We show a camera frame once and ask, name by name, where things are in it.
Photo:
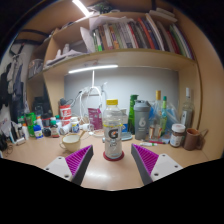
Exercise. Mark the magenta snack pouch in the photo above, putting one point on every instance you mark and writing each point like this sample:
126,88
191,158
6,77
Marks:
95,118

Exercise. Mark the blue plastic bag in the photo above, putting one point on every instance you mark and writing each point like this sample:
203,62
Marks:
171,115

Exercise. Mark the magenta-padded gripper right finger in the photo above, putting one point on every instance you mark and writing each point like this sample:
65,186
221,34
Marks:
147,159

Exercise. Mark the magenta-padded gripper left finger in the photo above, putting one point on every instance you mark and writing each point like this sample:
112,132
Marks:
77,160

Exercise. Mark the green glass bottle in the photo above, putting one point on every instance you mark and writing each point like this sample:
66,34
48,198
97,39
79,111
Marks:
131,113

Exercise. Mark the green plastic container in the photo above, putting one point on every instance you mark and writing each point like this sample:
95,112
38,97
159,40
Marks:
30,123

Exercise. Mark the dark bottle with green cap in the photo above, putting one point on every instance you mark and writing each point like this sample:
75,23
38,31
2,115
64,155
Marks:
54,130

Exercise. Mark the small white blue-labelled bottle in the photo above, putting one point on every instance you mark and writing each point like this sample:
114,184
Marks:
75,126

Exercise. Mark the wooden shelf unit with books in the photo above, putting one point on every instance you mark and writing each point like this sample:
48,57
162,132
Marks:
133,36

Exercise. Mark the white bottle with blue cap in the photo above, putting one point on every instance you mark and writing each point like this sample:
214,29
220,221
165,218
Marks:
38,132

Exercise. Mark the under-shelf white light bar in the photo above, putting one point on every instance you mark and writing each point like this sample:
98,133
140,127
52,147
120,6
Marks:
93,69

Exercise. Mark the white power strip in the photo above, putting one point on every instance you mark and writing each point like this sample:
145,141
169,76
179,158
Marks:
91,91

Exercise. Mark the hanging dark clothes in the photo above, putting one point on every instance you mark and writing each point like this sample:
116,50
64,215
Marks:
11,83

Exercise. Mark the grey shaker bottle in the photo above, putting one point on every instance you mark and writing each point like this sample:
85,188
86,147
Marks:
142,121

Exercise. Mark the blue and white box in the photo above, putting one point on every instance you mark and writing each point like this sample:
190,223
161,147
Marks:
125,121

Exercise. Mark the cream ceramic cup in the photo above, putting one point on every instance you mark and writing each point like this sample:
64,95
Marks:
70,142

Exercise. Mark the ceiling tube light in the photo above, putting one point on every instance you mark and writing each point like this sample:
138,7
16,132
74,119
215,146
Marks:
81,7

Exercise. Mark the clear glass bottle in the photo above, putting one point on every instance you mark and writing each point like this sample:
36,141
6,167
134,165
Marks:
187,113

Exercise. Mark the glass bottle with yellow cap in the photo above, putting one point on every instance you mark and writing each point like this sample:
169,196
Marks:
155,126

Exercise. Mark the brown jar with white lid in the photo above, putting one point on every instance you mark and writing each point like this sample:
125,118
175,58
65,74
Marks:
177,136

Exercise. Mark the clear yellow-capped drink bottle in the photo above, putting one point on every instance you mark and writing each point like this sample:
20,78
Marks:
113,133

